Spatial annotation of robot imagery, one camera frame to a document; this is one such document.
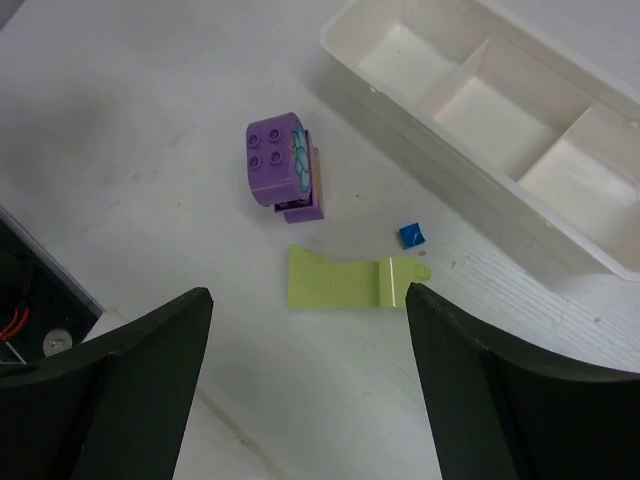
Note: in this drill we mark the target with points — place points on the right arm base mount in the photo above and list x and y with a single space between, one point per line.
44 310

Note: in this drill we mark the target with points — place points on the light green lego slide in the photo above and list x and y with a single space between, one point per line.
314 282

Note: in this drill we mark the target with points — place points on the small blue lego piece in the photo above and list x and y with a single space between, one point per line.
411 236

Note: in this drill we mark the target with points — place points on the white three-compartment tray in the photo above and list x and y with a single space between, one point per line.
545 137

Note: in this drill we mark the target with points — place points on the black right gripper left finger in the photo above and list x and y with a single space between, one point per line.
113 407

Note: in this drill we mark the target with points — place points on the purple flower lego block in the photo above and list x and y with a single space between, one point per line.
283 168

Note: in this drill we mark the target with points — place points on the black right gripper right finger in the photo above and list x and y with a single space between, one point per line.
500 407

